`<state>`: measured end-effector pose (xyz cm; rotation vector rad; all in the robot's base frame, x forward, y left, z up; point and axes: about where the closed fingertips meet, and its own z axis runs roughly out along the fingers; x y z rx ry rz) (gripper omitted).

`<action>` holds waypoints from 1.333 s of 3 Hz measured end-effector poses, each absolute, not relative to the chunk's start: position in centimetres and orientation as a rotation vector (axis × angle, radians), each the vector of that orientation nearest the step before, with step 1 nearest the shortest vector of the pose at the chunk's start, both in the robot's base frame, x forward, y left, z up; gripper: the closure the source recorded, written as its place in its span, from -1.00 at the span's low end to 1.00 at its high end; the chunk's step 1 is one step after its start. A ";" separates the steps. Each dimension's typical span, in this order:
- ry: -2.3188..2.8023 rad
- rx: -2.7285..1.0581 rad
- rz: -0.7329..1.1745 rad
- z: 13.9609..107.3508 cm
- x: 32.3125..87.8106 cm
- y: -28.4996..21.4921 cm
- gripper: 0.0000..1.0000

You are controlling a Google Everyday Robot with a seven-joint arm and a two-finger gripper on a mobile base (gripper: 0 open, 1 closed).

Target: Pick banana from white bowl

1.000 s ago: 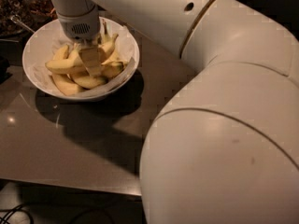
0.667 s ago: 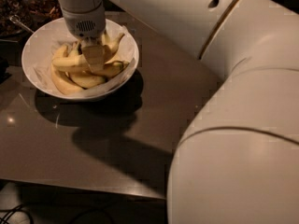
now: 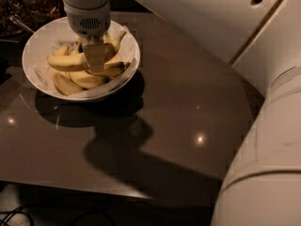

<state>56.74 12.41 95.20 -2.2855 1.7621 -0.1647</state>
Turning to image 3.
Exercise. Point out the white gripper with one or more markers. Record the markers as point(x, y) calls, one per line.
point(88, 22)

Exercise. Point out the large top yellow banana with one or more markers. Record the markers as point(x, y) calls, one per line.
point(78, 62)

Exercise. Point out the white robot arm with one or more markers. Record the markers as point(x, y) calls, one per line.
point(208, 133)

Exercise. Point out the yellow banana right side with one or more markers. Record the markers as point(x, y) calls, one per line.
point(111, 69)

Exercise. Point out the yellow banana lower middle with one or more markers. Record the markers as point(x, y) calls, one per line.
point(87, 80)

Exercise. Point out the yellow banana upper left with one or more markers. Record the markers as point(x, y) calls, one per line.
point(62, 51)

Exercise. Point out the white ceramic bowl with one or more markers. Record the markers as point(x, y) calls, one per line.
point(48, 39)

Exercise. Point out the yellow banana lower left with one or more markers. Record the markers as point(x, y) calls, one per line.
point(65, 85)

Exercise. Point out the white paper bowl liner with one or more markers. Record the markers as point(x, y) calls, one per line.
point(84, 85)

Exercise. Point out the glass bowl of snacks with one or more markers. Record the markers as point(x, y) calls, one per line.
point(30, 12)

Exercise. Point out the metal spoon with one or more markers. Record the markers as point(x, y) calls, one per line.
point(16, 20)

